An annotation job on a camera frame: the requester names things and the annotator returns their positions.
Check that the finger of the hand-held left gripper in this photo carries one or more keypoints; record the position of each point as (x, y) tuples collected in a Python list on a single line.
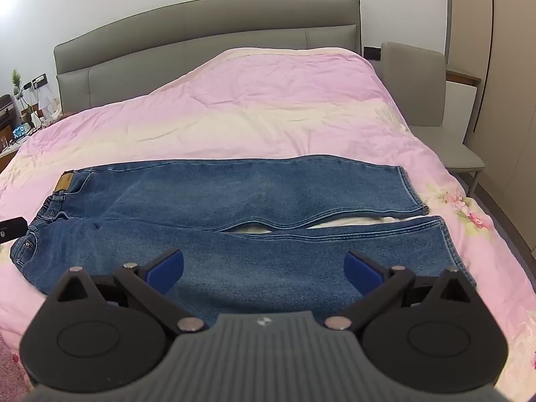
[(12, 229)]

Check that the pink floral blanket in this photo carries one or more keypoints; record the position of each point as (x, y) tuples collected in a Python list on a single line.
[(268, 109)]

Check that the white side table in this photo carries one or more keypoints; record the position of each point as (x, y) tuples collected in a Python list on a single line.
[(460, 100)]

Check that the cluttered nightstand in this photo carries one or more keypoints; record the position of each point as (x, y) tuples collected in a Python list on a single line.
[(19, 130)]

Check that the black wall socket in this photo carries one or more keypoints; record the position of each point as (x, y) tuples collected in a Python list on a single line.
[(372, 52)]

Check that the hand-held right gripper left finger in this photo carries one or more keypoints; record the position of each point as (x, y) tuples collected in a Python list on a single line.
[(168, 270)]

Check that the grey upholstered bed headboard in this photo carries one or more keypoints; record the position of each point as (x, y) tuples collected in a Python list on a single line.
[(201, 25)]

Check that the grey chair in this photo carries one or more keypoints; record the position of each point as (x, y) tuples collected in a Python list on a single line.
[(418, 92)]

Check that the small green potted plant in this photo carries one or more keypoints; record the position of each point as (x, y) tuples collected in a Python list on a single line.
[(16, 81)]

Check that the beige wardrobe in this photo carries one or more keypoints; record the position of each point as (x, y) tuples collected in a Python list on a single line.
[(502, 71)]

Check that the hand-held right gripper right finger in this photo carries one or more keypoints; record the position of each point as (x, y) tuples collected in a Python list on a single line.
[(360, 274)]

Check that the blue denim pants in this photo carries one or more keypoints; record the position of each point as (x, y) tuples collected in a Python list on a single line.
[(251, 201)]

